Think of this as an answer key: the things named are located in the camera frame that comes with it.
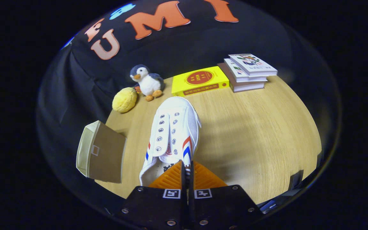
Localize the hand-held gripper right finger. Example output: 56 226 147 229
189 160 264 230

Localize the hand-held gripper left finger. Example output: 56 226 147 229
120 161 189 230

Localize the brown fabric storage box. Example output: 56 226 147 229
76 120 127 184

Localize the white shoe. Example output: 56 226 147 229
139 96 202 187

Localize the yellow squishy bread toy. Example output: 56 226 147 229
112 87 138 113

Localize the brown book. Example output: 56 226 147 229
218 63 266 93

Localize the penguin plush toy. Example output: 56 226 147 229
130 64 165 102

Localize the yellow book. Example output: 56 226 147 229
171 66 230 97

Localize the white book with colourful cover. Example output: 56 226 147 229
228 53 278 77

